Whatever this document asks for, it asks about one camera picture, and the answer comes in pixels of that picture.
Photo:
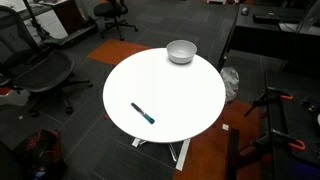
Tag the small white floor scrap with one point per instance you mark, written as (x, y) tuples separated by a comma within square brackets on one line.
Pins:
[(225, 127)]

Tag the teal black marker pen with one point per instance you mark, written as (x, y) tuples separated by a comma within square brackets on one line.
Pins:
[(142, 113)]

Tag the black office desk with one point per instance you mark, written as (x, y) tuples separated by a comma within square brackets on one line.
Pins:
[(260, 33)]

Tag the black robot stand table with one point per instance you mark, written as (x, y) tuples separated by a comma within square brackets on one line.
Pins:
[(293, 133)]

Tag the red black backpack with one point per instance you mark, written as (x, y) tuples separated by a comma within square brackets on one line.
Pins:
[(41, 151)]

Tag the white plastic bag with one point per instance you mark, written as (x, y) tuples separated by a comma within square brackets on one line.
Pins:
[(230, 81)]

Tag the black padded office chair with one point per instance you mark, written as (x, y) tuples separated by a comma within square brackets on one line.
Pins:
[(110, 9)]

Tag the white cabinet desk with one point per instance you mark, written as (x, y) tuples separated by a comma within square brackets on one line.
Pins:
[(50, 20)]

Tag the grey round bowl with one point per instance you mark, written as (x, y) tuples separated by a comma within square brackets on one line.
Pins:
[(181, 50)]

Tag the black flat box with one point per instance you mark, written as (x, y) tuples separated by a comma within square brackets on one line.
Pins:
[(266, 18)]

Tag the black kick scooter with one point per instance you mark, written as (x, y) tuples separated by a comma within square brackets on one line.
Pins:
[(71, 35)]

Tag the white table base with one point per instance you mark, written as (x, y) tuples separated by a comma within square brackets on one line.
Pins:
[(183, 155)]

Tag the grey computer mouse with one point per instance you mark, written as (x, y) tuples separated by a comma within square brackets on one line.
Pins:
[(244, 10)]

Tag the black mesh office chair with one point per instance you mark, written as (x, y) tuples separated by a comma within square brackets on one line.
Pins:
[(46, 71)]

